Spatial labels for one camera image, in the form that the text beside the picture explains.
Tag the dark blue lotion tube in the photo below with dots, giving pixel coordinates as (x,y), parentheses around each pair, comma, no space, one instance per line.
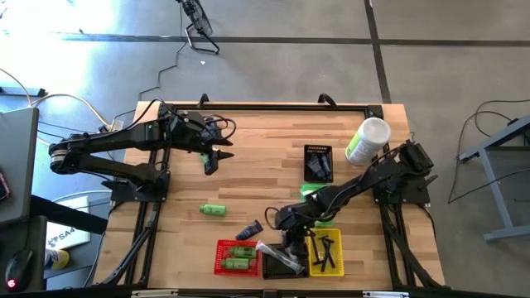
(327,167)
(312,163)
(319,165)
(249,230)

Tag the dark desk surface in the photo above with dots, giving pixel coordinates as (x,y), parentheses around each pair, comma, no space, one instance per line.
(16,232)

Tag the black computer mouse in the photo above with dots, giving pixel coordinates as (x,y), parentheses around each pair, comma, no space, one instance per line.
(18,269)

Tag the blue disposable razor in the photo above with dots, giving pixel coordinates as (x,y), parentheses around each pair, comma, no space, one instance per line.
(325,252)
(314,248)
(331,256)

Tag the yellow plastic basket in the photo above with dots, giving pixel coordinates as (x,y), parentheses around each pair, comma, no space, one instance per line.
(339,248)

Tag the white green wipes canister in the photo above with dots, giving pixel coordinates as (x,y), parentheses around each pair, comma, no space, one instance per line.
(368,138)

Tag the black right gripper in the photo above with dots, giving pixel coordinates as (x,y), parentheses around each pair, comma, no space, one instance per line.
(292,219)

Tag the red plastic basket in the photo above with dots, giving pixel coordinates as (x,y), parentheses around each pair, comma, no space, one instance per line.
(219,248)

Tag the green shampoo bottle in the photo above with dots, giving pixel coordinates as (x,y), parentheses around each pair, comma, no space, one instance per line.
(236,263)
(213,210)
(244,252)
(203,158)

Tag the grey metal table frame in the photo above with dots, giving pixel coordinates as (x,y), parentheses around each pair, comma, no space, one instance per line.
(492,186)

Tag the black desk beam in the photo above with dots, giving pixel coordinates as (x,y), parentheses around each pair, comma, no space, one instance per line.
(70,215)

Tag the white printed box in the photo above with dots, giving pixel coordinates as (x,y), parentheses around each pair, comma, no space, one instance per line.
(62,238)

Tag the blue white toothbrush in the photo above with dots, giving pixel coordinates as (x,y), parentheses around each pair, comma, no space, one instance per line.
(277,253)
(269,248)
(285,260)

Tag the black plastic basket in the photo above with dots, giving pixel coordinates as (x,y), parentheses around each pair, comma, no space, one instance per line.
(273,271)
(308,149)

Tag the green plastic basket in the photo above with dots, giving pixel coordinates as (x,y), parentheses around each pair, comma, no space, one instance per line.
(308,188)

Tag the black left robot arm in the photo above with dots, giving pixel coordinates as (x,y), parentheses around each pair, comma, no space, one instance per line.
(103,142)

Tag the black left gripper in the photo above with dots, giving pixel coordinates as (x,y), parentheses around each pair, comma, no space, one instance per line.
(198,132)

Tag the grey outlet box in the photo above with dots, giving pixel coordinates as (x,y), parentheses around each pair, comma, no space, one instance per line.
(117,125)

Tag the black floor bar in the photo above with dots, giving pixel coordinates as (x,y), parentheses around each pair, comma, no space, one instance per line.
(22,92)

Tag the black floor fan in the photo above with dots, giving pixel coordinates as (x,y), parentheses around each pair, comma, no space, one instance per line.
(200,20)

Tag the dark phone pink edge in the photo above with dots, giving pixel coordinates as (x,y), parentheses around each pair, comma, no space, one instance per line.
(3,186)

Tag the yellow white object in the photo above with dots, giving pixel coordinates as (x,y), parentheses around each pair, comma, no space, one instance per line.
(58,258)

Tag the silver metal bracket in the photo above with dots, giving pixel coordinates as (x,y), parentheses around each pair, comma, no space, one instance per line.
(385,294)
(154,293)

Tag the grey desk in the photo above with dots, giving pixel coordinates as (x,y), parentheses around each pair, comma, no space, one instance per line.
(16,157)

